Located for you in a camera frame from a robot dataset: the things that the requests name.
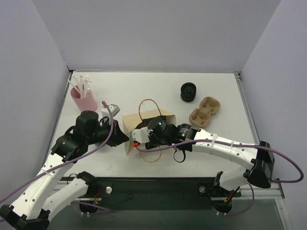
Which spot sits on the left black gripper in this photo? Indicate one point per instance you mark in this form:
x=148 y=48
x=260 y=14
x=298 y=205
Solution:
x=114 y=134

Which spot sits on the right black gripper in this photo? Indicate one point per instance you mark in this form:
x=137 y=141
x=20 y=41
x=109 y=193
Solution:
x=150 y=141

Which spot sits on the brown paper takeout bag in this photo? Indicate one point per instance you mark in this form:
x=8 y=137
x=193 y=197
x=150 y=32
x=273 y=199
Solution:
x=137 y=121

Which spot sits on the brown pulp cup carrier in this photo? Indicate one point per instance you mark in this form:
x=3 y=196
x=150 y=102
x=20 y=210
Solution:
x=201 y=116

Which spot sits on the stack of black lids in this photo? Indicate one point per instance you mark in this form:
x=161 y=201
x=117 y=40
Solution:
x=188 y=92

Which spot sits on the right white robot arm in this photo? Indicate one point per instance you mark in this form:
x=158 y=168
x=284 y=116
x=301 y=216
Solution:
x=256 y=162

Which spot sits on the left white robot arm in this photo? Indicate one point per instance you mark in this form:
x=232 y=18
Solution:
x=36 y=206

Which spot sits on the pink straw holder cup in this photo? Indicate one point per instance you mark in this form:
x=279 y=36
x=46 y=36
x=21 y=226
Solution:
x=87 y=103

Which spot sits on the white wrapped straws bundle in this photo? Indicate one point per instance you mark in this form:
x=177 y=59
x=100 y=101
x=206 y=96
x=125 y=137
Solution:
x=81 y=84

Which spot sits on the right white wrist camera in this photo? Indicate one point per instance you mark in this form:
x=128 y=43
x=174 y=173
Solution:
x=140 y=136

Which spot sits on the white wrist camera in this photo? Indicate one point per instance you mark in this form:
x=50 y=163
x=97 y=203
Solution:
x=109 y=110
x=140 y=136

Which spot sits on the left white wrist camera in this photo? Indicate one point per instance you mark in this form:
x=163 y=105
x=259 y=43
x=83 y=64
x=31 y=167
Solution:
x=109 y=110

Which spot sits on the black mounting base plate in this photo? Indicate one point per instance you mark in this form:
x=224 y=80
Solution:
x=166 y=202

